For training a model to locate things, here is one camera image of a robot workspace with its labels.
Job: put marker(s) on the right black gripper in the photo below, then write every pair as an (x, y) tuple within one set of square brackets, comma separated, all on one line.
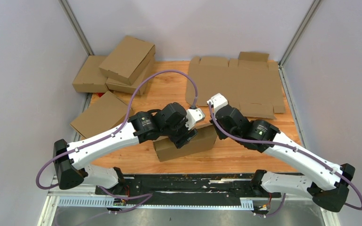
[(220, 135)]

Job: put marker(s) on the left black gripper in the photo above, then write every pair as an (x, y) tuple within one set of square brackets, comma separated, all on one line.
[(181, 140)]

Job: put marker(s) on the cardboard box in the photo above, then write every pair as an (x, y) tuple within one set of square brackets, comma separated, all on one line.
[(203, 141), (106, 113), (129, 58), (89, 78), (122, 87)]

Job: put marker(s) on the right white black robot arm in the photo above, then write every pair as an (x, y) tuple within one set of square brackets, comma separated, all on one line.
[(327, 184)]

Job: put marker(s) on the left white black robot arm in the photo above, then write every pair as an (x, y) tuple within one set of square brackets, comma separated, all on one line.
[(73, 166)]

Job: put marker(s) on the flat cardboard sheet underneath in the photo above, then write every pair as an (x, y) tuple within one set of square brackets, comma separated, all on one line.
[(250, 82)]

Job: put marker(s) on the red object under boxes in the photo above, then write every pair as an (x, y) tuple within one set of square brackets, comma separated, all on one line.
[(99, 94)]

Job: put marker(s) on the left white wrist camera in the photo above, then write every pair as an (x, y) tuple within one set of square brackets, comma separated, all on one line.
[(193, 117)]

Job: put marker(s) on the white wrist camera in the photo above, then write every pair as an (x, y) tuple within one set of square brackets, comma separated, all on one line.
[(217, 102), (193, 117)]

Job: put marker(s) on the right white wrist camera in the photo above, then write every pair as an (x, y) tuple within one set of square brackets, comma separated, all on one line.
[(217, 102)]

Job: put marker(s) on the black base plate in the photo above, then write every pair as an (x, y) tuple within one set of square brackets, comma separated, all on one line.
[(190, 189)]

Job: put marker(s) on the aluminium slotted rail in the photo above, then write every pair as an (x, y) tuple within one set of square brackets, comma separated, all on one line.
[(91, 196)]

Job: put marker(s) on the right aluminium corner post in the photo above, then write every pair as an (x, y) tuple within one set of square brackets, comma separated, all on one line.
[(299, 32)]

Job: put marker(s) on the aluminium corner post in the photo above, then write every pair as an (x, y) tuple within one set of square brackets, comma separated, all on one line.
[(76, 26), (299, 32)]

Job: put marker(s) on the left aluminium corner post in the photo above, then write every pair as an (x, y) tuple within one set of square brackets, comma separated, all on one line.
[(76, 26)]

